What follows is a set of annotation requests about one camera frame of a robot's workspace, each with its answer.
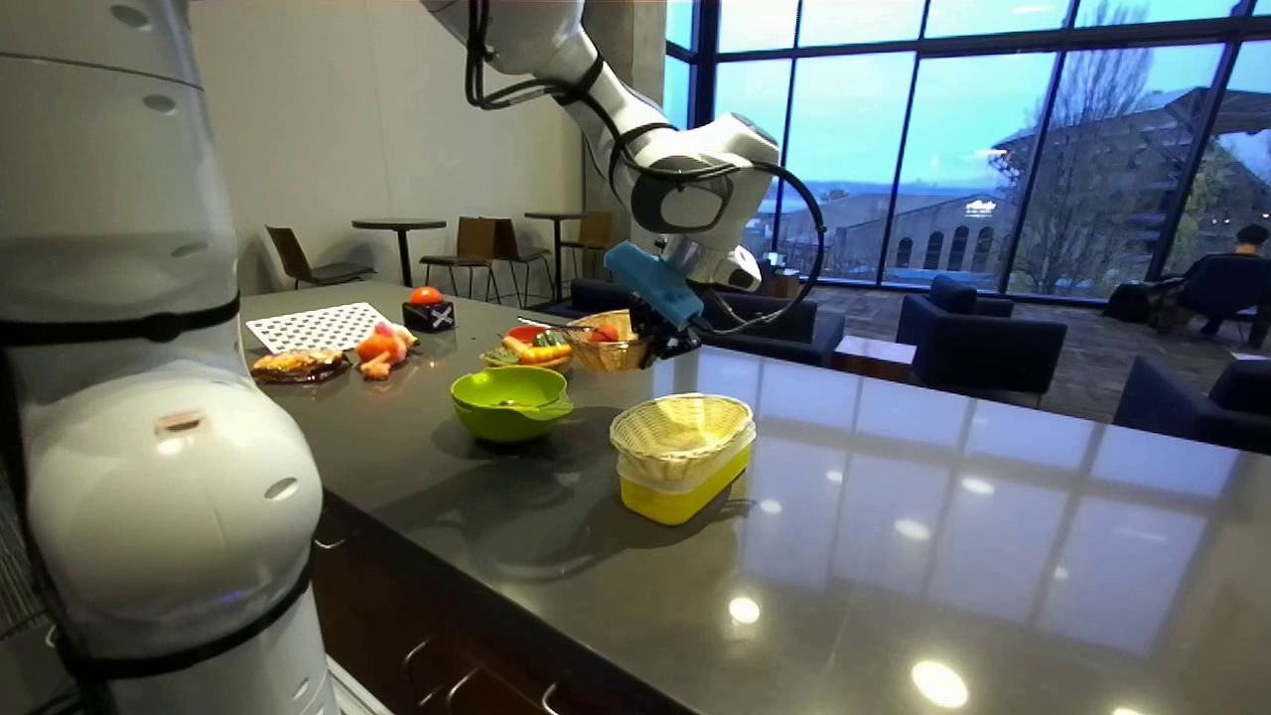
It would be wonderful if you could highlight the orange ball toy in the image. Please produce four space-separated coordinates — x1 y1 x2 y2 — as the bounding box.
405 285 444 311

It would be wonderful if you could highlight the orange plush toy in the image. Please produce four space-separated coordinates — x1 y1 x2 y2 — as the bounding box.
352 326 416 381

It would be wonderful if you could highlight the checkerboard calibration board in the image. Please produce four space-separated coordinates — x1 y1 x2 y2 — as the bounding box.
245 301 385 354

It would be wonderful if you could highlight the woven basket with strawberry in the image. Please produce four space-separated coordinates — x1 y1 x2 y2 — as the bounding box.
568 311 642 374

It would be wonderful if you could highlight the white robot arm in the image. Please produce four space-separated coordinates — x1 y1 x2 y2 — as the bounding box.
0 0 343 715

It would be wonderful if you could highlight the black box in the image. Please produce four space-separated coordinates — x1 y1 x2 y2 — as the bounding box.
400 301 457 334

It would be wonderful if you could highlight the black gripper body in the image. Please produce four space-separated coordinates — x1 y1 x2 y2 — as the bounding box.
632 296 703 361

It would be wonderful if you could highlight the snack bag orange wrapper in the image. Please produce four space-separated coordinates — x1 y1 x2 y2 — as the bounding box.
249 349 351 386

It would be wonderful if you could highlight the person in dark jacket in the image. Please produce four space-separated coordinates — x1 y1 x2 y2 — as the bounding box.
1167 222 1271 349

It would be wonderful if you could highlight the woven basket with vegetables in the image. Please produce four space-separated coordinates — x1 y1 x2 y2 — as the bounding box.
495 320 572 367

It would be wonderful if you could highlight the yellow plastic box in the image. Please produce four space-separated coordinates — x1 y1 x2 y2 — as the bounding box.
609 391 754 522

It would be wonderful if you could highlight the green bowl with handles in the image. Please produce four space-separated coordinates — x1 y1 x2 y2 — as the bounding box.
448 364 572 443

